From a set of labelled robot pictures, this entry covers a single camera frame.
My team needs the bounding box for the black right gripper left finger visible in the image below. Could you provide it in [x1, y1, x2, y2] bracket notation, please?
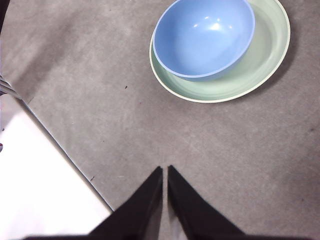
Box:
[87, 165, 164, 240]

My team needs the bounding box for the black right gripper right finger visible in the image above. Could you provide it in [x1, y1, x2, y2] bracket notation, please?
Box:
[167, 164, 248, 240]

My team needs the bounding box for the blue bowl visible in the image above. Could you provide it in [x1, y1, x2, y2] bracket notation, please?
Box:
[152, 0, 256, 82]

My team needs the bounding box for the green plate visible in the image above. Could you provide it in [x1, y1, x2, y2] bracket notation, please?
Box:
[149, 0, 292, 104]

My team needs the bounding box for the silver metal stand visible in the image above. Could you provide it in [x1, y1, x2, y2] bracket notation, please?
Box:
[0, 74, 20, 100]

